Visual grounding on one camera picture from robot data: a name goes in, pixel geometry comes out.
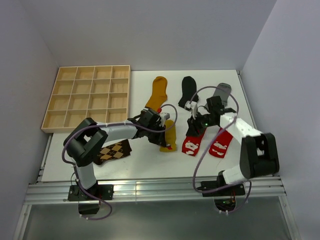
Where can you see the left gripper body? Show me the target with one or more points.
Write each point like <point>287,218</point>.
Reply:
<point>154,137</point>

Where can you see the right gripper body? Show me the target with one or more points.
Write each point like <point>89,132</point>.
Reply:
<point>201,122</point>

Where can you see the red santa sock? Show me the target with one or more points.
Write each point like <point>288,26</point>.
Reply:
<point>191,144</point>
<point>220,146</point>

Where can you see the yellow bear sock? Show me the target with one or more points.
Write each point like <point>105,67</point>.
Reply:
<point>170,137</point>

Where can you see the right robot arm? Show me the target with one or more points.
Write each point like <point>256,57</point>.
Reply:
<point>258,150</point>

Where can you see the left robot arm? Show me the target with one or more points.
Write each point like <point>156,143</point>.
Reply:
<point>83,145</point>

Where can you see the mustard striped-cuff sock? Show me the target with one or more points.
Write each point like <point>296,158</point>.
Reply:
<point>159,93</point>

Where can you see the brown argyle sock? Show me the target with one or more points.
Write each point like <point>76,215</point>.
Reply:
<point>114,151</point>

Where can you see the grey sock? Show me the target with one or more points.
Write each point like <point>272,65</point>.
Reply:
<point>223,90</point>

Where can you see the black sock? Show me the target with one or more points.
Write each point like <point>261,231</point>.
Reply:
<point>189,88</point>

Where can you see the wooden compartment tray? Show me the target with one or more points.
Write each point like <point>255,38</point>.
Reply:
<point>100,92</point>

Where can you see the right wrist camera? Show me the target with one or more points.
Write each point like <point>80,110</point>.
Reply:
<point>191,106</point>

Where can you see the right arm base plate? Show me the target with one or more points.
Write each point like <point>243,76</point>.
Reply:
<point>236,190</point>

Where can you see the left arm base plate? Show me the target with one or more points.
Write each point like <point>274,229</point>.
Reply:
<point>104,192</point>

